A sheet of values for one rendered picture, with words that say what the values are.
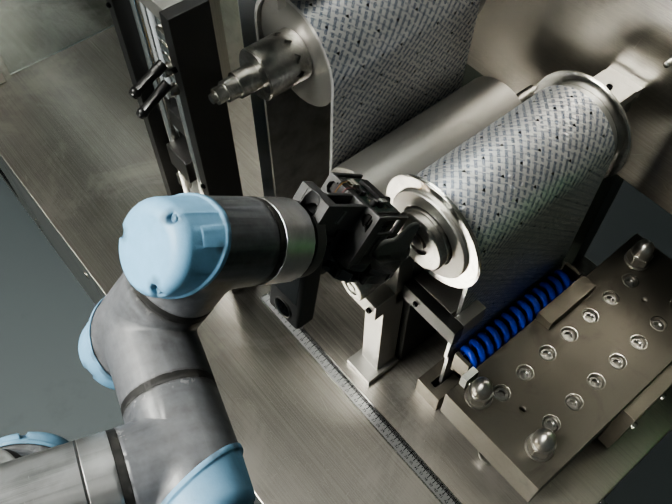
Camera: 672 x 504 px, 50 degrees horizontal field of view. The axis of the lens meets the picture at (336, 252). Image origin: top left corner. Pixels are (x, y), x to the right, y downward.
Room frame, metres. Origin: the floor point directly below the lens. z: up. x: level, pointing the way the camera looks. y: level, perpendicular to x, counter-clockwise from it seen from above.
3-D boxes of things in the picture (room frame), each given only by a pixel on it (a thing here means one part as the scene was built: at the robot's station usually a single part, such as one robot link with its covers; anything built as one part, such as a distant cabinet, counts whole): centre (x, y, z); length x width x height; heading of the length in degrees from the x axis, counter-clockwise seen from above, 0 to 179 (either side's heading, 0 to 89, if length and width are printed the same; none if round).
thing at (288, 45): (0.64, 0.07, 1.34); 0.06 x 0.06 x 0.06; 40
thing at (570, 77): (0.63, -0.30, 1.25); 0.15 x 0.01 x 0.15; 40
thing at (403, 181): (0.46, -0.11, 1.25); 0.15 x 0.01 x 0.15; 40
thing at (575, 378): (0.43, -0.35, 1.00); 0.40 x 0.16 x 0.06; 130
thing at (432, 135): (0.63, -0.13, 1.18); 0.26 x 0.12 x 0.12; 130
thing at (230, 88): (0.60, 0.12, 1.34); 0.06 x 0.03 x 0.03; 130
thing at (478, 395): (0.36, -0.18, 1.05); 0.04 x 0.04 x 0.04
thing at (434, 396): (0.50, -0.24, 0.92); 0.28 x 0.04 x 0.04; 130
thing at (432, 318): (0.44, -0.13, 1.14); 0.09 x 0.06 x 0.03; 40
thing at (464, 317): (0.42, -0.16, 1.14); 0.04 x 0.02 x 0.03; 130
